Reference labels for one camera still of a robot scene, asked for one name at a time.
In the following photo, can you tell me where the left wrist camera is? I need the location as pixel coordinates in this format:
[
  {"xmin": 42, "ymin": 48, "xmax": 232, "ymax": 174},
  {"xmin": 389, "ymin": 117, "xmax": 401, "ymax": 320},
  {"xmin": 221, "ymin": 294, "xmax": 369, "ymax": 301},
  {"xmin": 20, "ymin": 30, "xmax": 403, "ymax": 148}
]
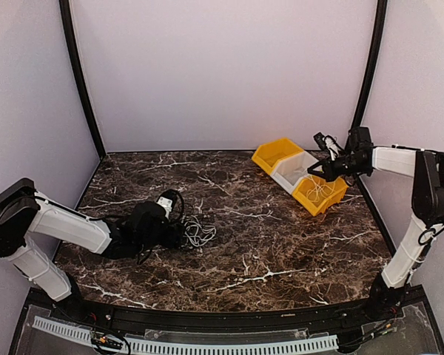
[{"xmin": 157, "ymin": 189, "xmax": 185, "ymax": 223}]

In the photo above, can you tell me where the black frame post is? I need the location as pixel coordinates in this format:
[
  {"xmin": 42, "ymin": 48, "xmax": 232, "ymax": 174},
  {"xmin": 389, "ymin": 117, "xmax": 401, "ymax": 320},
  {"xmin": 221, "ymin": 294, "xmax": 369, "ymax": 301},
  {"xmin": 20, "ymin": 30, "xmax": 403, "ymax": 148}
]
[
  {"xmin": 58, "ymin": 0, "xmax": 107, "ymax": 160},
  {"xmin": 351, "ymin": 0, "xmax": 389, "ymax": 129}
]

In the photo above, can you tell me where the black front rail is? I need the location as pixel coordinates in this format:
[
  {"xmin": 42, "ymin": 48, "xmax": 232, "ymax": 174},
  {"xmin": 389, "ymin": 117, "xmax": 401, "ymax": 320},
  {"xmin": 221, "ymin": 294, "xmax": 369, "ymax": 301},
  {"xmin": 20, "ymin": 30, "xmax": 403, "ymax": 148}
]
[{"xmin": 48, "ymin": 300, "xmax": 399, "ymax": 334}]

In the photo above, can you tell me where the yellow plastic bin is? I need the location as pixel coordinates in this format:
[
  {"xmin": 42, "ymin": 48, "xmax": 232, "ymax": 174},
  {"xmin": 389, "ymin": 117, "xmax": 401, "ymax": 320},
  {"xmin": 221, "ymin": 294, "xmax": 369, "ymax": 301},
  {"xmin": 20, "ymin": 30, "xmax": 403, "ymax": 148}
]
[
  {"xmin": 292, "ymin": 174, "xmax": 348, "ymax": 217},
  {"xmin": 252, "ymin": 138, "xmax": 304, "ymax": 175}
]

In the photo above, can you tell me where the white plastic bin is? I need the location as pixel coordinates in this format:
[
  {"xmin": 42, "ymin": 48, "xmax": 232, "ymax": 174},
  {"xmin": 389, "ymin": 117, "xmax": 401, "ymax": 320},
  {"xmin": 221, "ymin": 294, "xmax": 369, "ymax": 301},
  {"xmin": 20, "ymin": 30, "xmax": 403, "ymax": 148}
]
[{"xmin": 270, "ymin": 152, "xmax": 318, "ymax": 195}]

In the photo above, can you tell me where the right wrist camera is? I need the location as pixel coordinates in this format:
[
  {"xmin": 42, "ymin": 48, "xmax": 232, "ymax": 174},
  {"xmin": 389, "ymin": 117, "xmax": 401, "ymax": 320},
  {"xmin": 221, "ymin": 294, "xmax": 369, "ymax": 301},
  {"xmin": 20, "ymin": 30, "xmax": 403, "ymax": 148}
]
[{"xmin": 313, "ymin": 132, "xmax": 343, "ymax": 160}]

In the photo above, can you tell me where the far yellow plastic bin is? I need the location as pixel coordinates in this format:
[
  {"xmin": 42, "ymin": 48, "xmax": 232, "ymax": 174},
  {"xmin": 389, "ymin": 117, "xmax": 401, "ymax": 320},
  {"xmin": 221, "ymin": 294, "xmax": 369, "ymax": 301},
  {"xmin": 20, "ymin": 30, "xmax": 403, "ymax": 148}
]
[{"xmin": 252, "ymin": 138, "xmax": 304, "ymax": 175}]

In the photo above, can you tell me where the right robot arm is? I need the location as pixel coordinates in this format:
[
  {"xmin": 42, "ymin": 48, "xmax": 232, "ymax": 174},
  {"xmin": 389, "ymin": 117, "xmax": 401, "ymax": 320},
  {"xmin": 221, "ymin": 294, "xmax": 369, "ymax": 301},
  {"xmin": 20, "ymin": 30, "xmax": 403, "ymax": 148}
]
[{"xmin": 308, "ymin": 126, "xmax": 444, "ymax": 291}]

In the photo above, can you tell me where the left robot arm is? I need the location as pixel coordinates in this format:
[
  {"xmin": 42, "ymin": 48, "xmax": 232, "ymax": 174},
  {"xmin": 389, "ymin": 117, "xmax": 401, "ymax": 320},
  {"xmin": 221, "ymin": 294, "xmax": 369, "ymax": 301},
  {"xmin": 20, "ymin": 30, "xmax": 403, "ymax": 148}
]
[{"xmin": 0, "ymin": 178, "xmax": 184, "ymax": 322}]

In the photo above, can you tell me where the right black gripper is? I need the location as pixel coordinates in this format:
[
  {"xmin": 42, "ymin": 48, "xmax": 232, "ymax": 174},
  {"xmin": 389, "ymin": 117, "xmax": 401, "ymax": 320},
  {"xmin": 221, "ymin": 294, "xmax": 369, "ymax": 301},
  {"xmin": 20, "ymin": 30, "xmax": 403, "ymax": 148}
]
[{"xmin": 309, "ymin": 154, "xmax": 369, "ymax": 182}]

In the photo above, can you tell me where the right black frame post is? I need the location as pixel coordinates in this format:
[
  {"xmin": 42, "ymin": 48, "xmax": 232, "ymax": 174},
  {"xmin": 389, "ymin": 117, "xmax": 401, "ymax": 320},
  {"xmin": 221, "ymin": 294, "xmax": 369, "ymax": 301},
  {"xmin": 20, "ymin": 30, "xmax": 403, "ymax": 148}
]
[{"xmin": 351, "ymin": 0, "xmax": 389, "ymax": 129}]

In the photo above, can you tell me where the left black frame post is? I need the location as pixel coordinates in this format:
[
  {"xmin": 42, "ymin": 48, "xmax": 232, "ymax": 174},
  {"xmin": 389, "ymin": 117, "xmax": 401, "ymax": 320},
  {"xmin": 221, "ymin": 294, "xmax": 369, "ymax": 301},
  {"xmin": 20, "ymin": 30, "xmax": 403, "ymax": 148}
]
[{"xmin": 58, "ymin": 0, "xmax": 107, "ymax": 160}]

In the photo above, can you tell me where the near yellow plastic bin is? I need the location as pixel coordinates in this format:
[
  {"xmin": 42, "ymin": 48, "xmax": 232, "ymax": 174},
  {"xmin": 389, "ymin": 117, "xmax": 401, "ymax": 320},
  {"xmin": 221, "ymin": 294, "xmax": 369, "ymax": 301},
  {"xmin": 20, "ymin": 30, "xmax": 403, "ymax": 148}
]
[{"xmin": 292, "ymin": 174, "xmax": 348, "ymax": 217}]

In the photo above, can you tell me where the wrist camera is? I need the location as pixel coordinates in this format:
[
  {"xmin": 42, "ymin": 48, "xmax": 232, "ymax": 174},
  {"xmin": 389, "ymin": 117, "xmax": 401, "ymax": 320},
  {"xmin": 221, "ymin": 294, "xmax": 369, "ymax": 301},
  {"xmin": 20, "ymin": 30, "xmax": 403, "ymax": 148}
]
[
  {"xmin": 157, "ymin": 189, "xmax": 185, "ymax": 223},
  {"xmin": 313, "ymin": 132, "xmax": 343, "ymax": 160}
]

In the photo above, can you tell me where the white slotted cable duct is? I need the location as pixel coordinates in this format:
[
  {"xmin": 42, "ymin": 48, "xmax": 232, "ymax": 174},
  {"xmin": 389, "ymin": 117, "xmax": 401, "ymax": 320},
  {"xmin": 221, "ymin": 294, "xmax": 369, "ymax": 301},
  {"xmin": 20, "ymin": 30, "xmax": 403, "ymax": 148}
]
[{"xmin": 33, "ymin": 317, "xmax": 338, "ymax": 355}]

